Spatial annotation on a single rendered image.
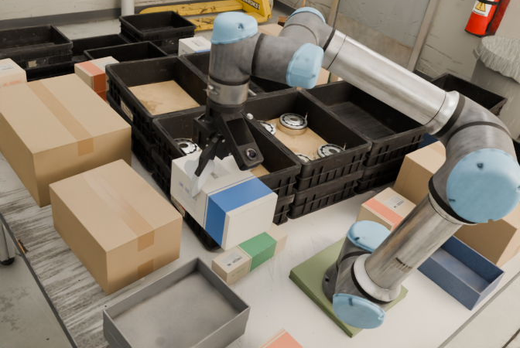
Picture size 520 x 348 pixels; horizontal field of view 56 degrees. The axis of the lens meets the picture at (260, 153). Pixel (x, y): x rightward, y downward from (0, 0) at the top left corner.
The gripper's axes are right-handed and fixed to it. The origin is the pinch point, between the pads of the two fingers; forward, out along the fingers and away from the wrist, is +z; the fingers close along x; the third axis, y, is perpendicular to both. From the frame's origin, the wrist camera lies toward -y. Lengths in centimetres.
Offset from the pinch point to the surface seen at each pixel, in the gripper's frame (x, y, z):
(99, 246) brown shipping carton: 17.8, 21.2, 25.5
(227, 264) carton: -10.3, 6.2, 34.8
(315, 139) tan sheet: -68, 32, 28
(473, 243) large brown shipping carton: -79, -28, 34
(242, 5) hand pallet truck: -287, 335, 102
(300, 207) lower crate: -46, 14, 36
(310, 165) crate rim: -43.9, 12.7, 18.1
